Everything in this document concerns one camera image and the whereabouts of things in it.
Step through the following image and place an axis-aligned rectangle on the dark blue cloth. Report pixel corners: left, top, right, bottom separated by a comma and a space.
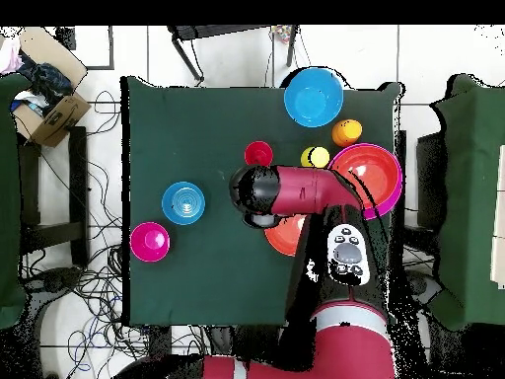
17, 54, 74, 115

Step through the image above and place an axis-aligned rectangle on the small magenta bowl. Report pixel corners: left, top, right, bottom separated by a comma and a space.
129, 221, 172, 264

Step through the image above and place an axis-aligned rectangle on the large blue bowl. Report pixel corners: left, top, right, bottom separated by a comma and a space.
283, 66, 345, 129

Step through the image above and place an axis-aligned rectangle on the tangle of black cables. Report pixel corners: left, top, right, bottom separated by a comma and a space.
38, 90, 210, 379

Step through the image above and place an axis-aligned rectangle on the small blue bowl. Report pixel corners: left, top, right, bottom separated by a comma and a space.
161, 181, 206, 226

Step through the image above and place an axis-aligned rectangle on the red cup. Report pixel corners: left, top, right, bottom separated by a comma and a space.
244, 140, 274, 168

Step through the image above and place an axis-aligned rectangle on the black pedestal leg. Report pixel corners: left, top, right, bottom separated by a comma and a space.
21, 265, 86, 307
405, 269, 445, 313

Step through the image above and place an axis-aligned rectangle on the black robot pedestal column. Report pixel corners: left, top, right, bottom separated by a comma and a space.
204, 325, 285, 358

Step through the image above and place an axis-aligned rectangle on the colourful small objects pile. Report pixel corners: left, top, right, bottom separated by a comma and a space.
270, 25, 293, 44

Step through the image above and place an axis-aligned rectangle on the cardboard box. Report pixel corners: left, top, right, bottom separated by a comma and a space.
12, 26, 93, 148

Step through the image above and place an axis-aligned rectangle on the orange cup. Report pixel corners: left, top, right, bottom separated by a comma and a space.
330, 118, 364, 149

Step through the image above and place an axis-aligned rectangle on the green cloth covered table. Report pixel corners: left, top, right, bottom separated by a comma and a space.
416, 73, 505, 333
0, 72, 31, 331

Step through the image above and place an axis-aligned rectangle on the black stool frame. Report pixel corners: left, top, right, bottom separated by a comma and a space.
167, 25, 299, 85

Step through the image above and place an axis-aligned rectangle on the large pink bowl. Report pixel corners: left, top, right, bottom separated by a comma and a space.
328, 142, 404, 222

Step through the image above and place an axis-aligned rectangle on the black rectangular box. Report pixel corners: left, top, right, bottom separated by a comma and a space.
149, 327, 173, 358

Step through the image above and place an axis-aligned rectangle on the black bench frame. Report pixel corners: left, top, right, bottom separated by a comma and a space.
17, 125, 90, 267

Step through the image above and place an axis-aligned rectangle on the blue cable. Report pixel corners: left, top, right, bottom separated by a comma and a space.
66, 295, 123, 374

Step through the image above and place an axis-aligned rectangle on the yellow cup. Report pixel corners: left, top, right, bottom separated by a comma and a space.
300, 145, 331, 170

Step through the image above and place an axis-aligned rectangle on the orange-red bowl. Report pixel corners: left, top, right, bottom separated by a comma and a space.
329, 144, 400, 210
263, 214, 308, 258

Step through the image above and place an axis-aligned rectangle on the dark green tablecloth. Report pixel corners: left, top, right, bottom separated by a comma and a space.
120, 75, 402, 328

